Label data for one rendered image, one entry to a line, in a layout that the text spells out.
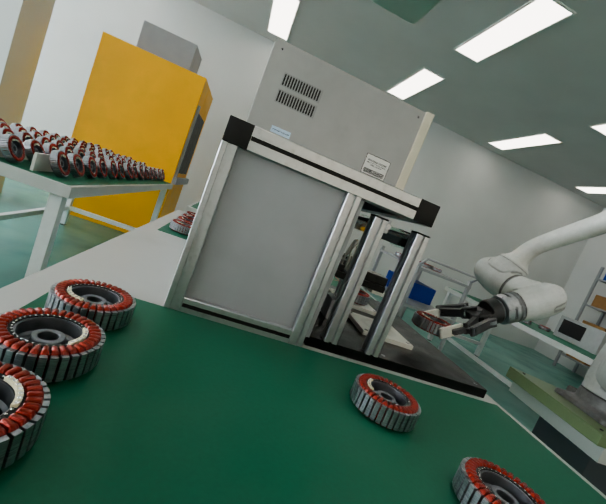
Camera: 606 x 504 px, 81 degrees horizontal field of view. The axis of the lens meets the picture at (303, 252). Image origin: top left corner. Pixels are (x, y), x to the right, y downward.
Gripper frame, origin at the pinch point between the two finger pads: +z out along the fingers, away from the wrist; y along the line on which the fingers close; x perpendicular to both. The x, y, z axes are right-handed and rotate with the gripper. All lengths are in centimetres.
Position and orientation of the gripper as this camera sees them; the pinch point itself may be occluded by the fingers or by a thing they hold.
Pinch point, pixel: (433, 323)
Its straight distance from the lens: 110.3
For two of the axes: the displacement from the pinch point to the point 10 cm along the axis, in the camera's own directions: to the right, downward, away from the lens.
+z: -9.8, 1.7, -1.4
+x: 1.4, 9.7, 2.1
